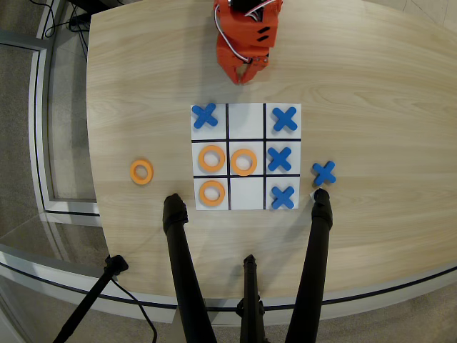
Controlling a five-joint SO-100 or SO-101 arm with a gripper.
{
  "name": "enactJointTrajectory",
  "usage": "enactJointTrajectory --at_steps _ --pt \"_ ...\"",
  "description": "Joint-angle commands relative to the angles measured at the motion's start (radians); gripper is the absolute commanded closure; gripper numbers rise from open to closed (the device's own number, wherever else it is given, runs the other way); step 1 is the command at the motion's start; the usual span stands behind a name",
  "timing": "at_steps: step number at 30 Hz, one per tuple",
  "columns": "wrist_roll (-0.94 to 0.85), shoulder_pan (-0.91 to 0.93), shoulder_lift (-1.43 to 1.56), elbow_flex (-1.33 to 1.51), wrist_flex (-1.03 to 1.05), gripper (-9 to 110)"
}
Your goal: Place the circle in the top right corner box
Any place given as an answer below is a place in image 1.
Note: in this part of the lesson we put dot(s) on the black stand pole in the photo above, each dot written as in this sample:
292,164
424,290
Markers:
89,302

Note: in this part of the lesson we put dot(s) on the blue foam cross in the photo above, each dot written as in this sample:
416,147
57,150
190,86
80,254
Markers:
205,115
283,197
279,159
324,173
285,119

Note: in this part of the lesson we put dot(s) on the thin black tripod leg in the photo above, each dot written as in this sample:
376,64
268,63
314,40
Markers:
251,286

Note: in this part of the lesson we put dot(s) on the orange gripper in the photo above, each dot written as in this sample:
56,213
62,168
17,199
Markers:
229,57

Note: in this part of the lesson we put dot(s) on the white tic-tac-toe board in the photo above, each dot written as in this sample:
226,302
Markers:
246,123

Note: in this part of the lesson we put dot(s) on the grey metal floor frame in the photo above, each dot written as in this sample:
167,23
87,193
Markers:
39,143

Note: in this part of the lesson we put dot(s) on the small white paper scrap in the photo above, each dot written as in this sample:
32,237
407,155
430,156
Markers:
311,196

